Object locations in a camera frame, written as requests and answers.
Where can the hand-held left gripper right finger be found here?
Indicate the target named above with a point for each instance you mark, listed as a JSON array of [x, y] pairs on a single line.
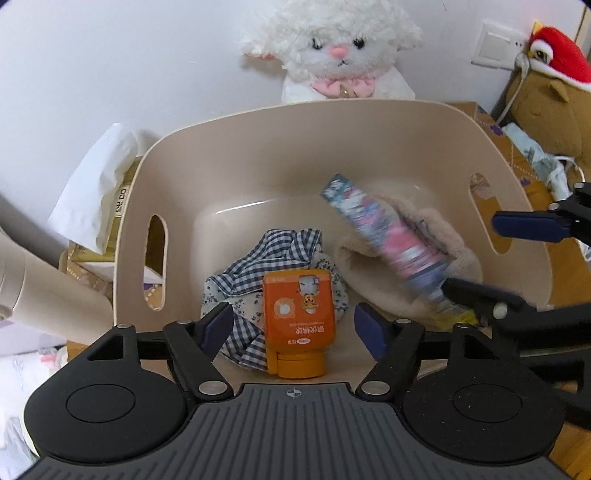
[[369, 332]]

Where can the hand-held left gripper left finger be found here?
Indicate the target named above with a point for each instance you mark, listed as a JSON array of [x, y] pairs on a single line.
[[219, 325]]

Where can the wooden desktop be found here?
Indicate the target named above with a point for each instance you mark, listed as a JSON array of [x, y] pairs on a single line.
[[565, 272]]

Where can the pale printed cloth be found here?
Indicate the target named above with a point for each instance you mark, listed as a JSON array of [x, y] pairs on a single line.
[[23, 369]]

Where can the beige plastic basket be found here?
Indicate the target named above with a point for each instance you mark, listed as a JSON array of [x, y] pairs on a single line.
[[277, 152]]

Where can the white tissue pack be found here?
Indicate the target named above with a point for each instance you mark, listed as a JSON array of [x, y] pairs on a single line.
[[92, 184]]

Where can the yellow printed carton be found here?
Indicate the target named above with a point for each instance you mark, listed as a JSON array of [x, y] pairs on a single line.
[[117, 207]]

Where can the cardboard box with purple print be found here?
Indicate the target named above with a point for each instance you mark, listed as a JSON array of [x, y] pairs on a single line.
[[508, 157]]

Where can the white wall socket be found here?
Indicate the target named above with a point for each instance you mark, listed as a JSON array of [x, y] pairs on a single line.
[[496, 44]]

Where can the fuzzy beige slipper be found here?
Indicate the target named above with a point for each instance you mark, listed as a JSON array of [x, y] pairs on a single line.
[[369, 277]]

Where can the orange squeeze bottle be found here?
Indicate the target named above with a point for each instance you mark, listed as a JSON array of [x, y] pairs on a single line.
[[295, 314]]

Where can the pale blue cloth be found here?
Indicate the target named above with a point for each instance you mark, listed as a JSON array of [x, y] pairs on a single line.
[[531, 147]]

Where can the colourful printed tube packet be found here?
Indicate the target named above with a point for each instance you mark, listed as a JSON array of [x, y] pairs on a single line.
[[392, 235]]

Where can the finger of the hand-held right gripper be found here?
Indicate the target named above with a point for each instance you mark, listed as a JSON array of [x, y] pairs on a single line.
[[531, 226], [480, 297]]

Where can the blue checkered cloth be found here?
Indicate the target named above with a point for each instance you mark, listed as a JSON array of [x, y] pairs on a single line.
[[286, 244]]

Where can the white plush sheep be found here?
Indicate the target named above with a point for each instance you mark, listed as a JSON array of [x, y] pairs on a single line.
[[332, 27]]

